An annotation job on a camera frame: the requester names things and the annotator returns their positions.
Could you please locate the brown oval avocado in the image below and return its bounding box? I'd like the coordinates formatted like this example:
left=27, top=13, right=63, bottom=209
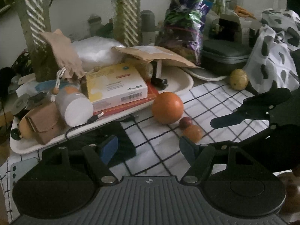
left=278, top=172, right=299, bottom=214

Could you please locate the black power bank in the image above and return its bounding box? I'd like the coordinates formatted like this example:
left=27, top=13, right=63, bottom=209
left=42, top=121, right=136, bottom=168

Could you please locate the small orange tangerine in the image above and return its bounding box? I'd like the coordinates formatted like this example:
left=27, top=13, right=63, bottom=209
left=183, top=125, right=204, bottom=143

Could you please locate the yellow-green round fruit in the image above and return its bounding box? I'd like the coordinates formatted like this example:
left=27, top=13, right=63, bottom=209
left=229, top=69, right=249, bottom=91

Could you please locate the small red fruit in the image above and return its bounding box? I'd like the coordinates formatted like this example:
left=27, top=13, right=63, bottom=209
left=179, top=116, right=193, bottom=130

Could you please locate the checkered white tablecloth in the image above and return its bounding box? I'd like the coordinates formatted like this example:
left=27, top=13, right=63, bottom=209
left=0, top=80, right=270, bottom=223

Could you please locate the cow print cloth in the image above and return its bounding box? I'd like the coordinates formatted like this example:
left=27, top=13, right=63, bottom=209
left=244, top=9, right=299, bottom=94

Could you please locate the white cylindrical jar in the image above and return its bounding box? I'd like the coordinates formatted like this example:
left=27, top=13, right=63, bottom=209
left=54, top=86, right=94, bottom=127

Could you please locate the large orange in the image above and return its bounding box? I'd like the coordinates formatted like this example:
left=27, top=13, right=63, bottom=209
left=151, top=92, right=184, bottom=125

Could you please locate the black zip case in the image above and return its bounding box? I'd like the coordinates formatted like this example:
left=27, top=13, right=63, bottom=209
left=200, top=39, right=252, bottom=76

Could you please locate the brown leather pouch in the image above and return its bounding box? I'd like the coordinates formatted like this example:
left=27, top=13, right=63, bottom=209
left=25, top=102, right=66, bottom=145

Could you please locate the yellow white medicine box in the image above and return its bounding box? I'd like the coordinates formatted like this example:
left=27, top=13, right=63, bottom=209
left=86, top=63, right=148, bottom=112

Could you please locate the orange red book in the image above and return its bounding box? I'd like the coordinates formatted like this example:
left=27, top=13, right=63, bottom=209
left=94, top=81, right=159, bottom=116

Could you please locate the light blue smartphone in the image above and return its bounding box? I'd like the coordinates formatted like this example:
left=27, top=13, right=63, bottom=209
left=10, top=157, right=39, bottom=187

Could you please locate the white oval tray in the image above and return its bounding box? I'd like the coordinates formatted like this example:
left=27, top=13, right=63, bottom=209
left=9, top=65, right=195, bottom=155

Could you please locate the clear plastic bag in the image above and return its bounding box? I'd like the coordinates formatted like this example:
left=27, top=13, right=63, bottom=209
left=72, top=36, right=125, bottom=72

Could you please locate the brown paper envelope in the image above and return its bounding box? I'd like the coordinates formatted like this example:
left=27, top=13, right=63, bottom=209
left=112, top=46, right=199, bottom=68

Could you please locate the purple foil snack bag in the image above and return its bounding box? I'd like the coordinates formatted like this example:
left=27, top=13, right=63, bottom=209
left=155, top=0, right=209, bottom=66

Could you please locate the left glass vase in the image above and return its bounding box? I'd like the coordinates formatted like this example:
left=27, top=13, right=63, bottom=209
left=14, top=0, right=56, bottom=82

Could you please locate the beige drawstring bag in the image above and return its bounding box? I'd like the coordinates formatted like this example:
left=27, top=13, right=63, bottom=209
left=40, top=29, right=85, bottom=81

